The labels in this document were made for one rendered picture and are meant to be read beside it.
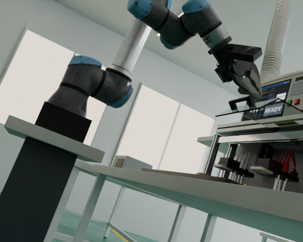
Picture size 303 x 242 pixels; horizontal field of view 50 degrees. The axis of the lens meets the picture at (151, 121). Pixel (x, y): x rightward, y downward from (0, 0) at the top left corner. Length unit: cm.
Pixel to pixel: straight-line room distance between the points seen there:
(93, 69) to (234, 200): 73
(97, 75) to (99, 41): 491
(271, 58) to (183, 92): 365
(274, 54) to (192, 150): 375
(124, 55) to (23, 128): 49
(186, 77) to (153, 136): 140
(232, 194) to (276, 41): 251
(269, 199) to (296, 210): 7
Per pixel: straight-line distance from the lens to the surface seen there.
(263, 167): 120
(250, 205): 73
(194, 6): 99
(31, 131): 107
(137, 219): 612
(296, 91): 140
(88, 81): 122
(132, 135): 597
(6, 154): 566
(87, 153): 108
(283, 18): 336
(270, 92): 152
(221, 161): 143
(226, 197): 80
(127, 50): 131
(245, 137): 145
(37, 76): 580
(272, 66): 302
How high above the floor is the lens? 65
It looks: 13 degrees up
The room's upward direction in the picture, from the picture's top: 20 degrees clockwise
